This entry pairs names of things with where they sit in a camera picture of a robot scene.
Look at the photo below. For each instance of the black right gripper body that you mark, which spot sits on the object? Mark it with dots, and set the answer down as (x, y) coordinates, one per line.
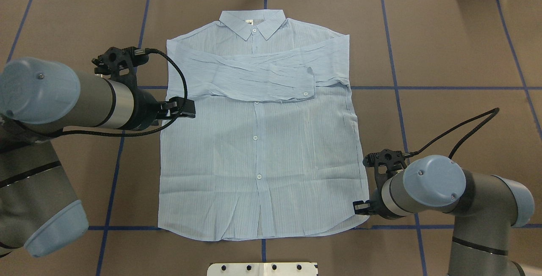
(376, 208)

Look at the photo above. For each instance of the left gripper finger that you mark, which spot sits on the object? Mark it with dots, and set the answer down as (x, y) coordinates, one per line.
(179, 107)

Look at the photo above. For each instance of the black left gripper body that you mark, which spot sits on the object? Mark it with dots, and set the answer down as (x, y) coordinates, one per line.
(146, 107)

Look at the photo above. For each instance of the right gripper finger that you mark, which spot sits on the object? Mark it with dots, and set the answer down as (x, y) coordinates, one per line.
(362, 207)

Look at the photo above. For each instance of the light blue button shirt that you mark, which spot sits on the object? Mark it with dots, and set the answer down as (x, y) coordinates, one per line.
(274, 150)

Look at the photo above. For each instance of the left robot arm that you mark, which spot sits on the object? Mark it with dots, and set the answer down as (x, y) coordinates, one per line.
(42, 101)

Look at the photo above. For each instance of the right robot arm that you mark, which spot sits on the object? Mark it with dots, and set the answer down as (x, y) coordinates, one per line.
(485, 208)

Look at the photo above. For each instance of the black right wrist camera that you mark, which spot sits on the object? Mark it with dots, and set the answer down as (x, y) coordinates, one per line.
(385, 163)

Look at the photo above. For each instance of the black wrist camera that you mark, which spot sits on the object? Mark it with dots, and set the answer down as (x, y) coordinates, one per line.
(385, 163)
(120, 65)

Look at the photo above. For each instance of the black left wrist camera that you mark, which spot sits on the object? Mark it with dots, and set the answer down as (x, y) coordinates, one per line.
(120, 65)

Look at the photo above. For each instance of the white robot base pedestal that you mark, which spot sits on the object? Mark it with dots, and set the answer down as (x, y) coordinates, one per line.
(264, 269)

